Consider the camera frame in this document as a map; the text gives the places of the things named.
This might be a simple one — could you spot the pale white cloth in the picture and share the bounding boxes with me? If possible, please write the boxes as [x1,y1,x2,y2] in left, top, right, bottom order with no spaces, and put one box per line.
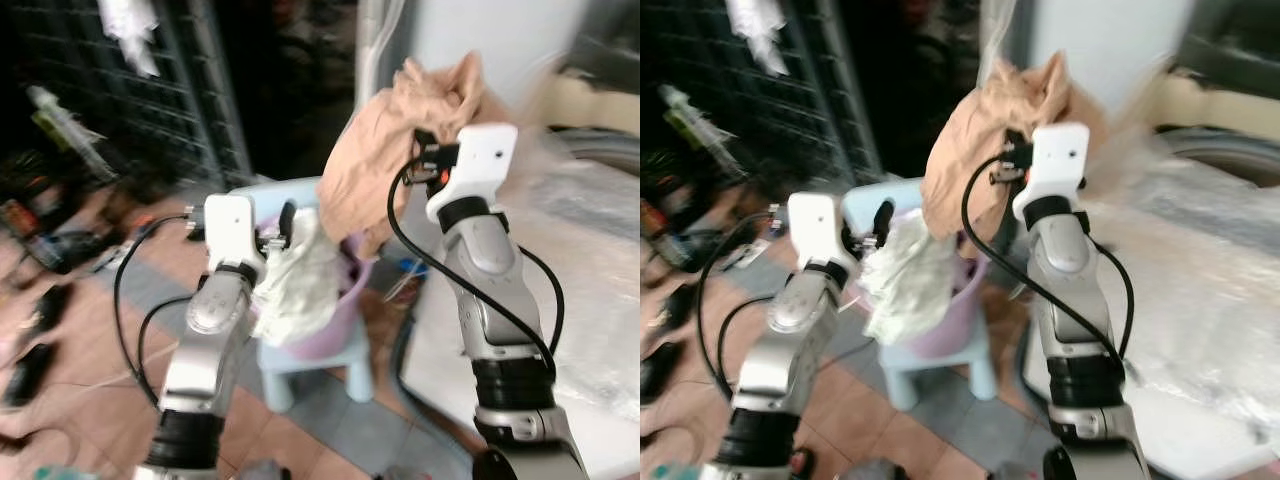
[250,214,348,347]
[857,217,963,347]

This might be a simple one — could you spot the peach cloth garment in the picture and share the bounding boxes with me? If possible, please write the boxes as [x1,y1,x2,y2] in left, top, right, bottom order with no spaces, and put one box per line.
[920,50,1106,259]
[317,50,493,263]

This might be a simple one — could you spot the white washing machine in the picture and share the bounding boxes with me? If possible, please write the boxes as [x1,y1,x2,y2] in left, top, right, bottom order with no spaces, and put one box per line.
[400,60,641,479]
[1020,60,1280,479]

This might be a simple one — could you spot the purple plastic basin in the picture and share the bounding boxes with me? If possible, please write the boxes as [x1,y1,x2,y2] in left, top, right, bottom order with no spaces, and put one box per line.
[898,245,993,360]
[284,232,378,362]

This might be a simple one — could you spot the black metal grid gate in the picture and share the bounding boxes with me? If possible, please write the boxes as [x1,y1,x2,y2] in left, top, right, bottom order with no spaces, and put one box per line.
[640,0,871,193]
[0,0,256,193]

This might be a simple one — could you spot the light blue plastic stool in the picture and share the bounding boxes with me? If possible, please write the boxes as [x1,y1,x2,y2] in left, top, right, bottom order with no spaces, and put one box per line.
[840,177,1001,412]
[227,177,378,413]

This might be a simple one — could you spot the clear plastic bottle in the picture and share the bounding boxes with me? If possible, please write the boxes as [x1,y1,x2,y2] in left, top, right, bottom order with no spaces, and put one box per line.
[657,83,743,156]
[27,84,109,156]

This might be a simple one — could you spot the white hanging plastic bag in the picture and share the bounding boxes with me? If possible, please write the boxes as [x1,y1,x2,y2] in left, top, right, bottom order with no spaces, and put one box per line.
[724,0,793,78]
[97,0,163,79]

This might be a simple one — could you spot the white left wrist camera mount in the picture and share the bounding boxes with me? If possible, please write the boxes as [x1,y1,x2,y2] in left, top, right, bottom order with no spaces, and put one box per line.
[204,194,267,273]
[787,192,848,277]

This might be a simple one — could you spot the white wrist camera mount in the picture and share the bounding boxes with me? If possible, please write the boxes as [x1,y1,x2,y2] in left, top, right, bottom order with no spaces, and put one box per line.
[787,192,848,277]
[427,123,519,224]
[1012,123,1091,223]
[204,194,267,273]

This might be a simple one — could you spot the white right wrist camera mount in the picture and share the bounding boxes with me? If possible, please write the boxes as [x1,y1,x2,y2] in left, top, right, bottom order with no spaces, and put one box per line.
[1012,123,1091,223]
[427,123,519,224]

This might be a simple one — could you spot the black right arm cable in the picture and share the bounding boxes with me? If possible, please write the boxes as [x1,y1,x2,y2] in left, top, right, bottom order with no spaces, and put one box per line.
[386,154,567,383]
[961,154,1137,378]

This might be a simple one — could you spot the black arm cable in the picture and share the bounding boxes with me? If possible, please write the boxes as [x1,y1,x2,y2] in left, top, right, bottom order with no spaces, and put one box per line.
[696,211,793,403]
[961,154,1137,378]
[112,212,207,411]
[386,154,567,383]

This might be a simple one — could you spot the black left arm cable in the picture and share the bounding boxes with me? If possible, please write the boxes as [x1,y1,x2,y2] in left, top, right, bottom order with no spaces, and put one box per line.
[696,211,793,403]
[112,212,207,411]

